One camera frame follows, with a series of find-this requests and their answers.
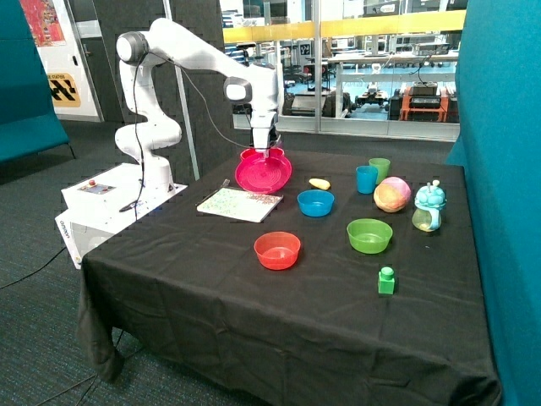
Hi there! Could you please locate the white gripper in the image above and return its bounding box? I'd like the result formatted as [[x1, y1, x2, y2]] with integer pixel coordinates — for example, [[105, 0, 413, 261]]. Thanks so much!
[[250, 110, 281, 159]]

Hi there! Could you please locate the pink plastic plate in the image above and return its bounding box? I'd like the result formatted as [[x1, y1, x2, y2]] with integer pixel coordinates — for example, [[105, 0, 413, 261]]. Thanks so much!
[[235, 151, 292, 194]]

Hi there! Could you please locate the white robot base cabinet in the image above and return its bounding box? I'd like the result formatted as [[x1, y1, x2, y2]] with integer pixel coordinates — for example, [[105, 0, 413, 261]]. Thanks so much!
[[55, 163, 186, 269]]

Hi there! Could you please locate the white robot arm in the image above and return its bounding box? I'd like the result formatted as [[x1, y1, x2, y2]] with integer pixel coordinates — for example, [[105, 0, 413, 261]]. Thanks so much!
[[115, 18, 279, 193]]

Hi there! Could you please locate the red deep bowl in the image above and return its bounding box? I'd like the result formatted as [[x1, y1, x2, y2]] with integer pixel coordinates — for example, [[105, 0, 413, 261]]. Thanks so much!
[[239, 148, 285, 161]]

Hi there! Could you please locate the blue plastic bowl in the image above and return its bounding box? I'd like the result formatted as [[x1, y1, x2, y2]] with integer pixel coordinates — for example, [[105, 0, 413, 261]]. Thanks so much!
[[297, 189, 335, 217]]

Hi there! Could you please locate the orange-red shallow bowl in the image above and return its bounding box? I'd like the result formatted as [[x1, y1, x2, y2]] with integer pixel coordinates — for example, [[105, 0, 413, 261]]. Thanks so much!
[[254, 232, 301, 271]]

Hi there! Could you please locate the green plastic bowl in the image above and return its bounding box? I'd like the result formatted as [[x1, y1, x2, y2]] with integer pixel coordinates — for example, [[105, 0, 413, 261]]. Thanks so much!
[[347, 218, 393, 255]]

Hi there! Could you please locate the yellow toy potato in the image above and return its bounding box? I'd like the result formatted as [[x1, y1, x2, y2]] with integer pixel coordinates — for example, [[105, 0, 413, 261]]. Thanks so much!
[[309, 178, 331, 190]]

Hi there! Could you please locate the blue plastic cup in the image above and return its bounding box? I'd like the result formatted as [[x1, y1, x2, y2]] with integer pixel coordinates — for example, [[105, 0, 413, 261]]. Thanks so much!
[[356, 165, 378, 195]]

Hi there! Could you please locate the green plastic cup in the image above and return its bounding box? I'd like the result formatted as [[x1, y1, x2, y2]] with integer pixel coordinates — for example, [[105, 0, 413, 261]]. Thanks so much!
[[369, 157, 391, 185]]

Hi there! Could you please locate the pastel multicolour ball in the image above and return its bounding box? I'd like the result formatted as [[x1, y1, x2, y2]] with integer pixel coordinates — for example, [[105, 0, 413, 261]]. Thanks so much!
[[374, 177, 412, 213]]

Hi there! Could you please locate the black tablecloth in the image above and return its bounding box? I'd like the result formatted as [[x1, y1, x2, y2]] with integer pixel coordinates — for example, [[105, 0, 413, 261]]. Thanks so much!
[[77, 151, 503, 405]]

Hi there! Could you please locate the blue sippy bottle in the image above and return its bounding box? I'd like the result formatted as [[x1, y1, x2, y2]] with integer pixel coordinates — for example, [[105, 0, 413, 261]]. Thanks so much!
[[412, 179, 446, 233]]

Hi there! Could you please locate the green toy block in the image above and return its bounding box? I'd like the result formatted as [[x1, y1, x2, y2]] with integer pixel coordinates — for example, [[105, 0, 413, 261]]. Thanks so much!
[[378, 266, 396, 295]]

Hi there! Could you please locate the yellow black warning sign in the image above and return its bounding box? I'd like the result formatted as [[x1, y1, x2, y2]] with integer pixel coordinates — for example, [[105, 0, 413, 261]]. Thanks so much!
[[47, 73, 81, 108]]

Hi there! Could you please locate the teal sofa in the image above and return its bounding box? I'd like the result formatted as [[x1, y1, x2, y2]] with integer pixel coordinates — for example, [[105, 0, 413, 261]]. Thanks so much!
[[0, 1, 70, 162]]

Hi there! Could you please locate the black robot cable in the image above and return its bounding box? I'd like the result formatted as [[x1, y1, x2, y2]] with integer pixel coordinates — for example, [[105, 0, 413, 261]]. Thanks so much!
[[118, 47, 254, 213]]

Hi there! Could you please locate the teal partition wall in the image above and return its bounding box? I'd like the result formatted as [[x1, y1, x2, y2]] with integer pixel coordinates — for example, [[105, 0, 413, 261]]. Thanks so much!
[[448, 1, 540, 405]]

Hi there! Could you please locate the red wall poster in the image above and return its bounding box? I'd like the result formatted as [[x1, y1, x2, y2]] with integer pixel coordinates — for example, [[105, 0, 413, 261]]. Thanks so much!
[[19, 0, 66, 47]]

